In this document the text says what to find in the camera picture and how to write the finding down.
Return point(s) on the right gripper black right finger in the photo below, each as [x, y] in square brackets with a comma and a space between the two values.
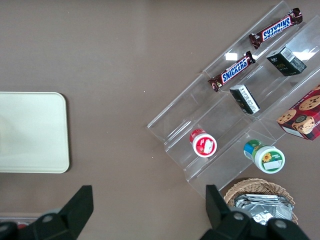
[220, 212]

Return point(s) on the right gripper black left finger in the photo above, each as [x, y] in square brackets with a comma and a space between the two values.
[75, 210]

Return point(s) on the aluminium foil tray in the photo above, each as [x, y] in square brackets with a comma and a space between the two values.
[265, 205]

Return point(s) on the light wicker basket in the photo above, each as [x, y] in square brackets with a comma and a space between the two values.
[262, 186]

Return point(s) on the cream plastic tray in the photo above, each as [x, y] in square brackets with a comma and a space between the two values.
[32, 132]

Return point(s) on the clear acrylic bottle rack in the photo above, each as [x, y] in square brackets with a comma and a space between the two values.
[27, 219]

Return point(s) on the red lid yoghurt cup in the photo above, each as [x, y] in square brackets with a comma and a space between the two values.
[203, 145]

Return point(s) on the green lid yoghurt cup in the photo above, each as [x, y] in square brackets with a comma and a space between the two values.
[267, 157]

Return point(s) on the clear acrylic stepped display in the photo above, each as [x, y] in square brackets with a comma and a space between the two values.
[220, 117]

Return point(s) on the small black carton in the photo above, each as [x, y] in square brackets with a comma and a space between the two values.
[286, 61]
[246, 100]

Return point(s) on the red chocolate chip cookie box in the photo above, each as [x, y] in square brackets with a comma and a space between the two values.
[303, 117]

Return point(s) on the Snickers chocolate bar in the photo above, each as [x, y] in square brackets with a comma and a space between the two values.
[233, 71]
[276, 27]

